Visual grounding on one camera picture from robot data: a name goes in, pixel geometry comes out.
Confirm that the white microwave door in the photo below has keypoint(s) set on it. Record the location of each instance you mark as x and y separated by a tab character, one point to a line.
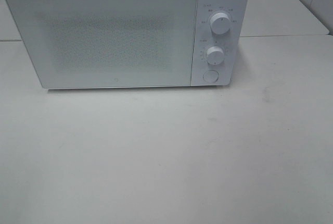
86	44

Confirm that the white microwave knob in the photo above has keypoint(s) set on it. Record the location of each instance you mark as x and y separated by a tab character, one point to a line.
215	55
219	23

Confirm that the round door release button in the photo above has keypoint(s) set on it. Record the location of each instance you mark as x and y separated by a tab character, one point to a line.
211	76

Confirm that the white microwave oven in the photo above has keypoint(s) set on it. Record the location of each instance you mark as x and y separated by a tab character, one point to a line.
205	38

